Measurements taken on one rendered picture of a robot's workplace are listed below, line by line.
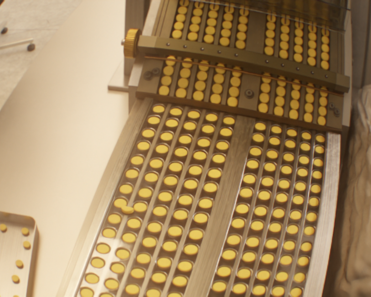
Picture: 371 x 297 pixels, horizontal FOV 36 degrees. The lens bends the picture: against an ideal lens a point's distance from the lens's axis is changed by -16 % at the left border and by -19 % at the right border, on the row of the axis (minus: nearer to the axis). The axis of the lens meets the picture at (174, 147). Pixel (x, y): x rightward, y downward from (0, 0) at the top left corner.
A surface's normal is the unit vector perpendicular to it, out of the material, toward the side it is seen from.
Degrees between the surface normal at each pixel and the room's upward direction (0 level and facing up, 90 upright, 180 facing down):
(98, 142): 0
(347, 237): 27
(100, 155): 0
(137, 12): 90
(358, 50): 90
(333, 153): 0
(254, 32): 38
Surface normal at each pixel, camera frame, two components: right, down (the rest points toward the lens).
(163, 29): -0.12, -0.21
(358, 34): -0.23, 0.63
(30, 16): 0.02, -0.76
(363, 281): -0.48, -0.64
